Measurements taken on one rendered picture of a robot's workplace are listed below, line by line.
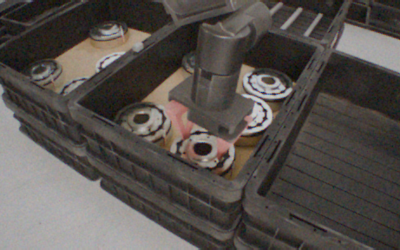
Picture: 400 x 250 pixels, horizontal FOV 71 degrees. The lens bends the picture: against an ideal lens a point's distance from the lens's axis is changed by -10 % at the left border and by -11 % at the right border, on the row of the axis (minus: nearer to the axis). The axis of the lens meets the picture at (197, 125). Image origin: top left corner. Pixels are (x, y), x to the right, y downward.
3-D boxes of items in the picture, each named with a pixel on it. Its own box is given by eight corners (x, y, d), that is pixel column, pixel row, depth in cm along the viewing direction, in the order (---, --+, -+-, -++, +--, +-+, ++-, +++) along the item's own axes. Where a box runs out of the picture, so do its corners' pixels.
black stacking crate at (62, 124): (81, 154, 54) (63, 106, 46) (1, 100, 66) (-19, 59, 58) (198, 52, 78) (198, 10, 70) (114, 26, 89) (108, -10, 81)
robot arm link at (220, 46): (191, 16, 32) (239, 34, 30) (219, 0, 37) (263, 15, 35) (185, 70, 37) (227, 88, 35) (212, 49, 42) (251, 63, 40)
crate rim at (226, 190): (235, 207, 36) (238, 196, 34) (67, 115, 47) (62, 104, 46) (324, 55, 60) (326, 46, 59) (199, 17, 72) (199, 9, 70)
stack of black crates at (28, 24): (53, 95, 172) (29, 25, 140) (23, 82, 182) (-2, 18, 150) (97, 60, 197) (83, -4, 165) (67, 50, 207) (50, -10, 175)
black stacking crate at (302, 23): (312, 91, 67) (324, 48, 59) (200, 52, 78) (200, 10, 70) (344, 27, 91) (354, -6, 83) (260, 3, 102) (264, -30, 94)
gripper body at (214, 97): (193, 82, 46) (198, 37, 41) (253, 112, 43) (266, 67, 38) (166, 103, 42) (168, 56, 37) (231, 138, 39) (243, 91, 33)
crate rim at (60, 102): (66, 115, 48) (62, 104, 46) (-17, 66, 59) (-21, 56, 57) (199, 17, 72) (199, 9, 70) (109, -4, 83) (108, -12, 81)
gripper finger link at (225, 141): (205, 130, 51) (213, 83, 44) (243, 151, 48) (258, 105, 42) (180, 154, 46) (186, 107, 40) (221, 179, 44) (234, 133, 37)
